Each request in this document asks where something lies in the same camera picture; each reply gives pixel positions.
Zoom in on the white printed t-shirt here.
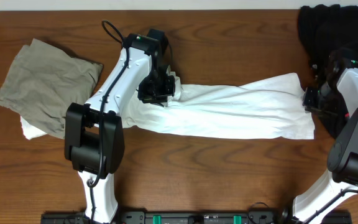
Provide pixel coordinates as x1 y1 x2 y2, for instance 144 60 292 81
122 73 314 139

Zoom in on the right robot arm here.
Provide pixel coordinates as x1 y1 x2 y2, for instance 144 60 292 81
281 47 358 223

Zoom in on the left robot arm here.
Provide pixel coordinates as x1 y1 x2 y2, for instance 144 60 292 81
64 29 175 223

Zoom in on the black garment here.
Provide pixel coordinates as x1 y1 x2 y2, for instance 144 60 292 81
298 4 358 138

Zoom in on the folded olive green garment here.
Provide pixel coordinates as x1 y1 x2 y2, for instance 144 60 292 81
0 39 103 139

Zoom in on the folded white garment underneath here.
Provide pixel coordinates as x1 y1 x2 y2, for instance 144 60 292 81
20 117 47 140

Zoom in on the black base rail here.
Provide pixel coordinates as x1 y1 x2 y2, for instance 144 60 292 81
40 207 353 224

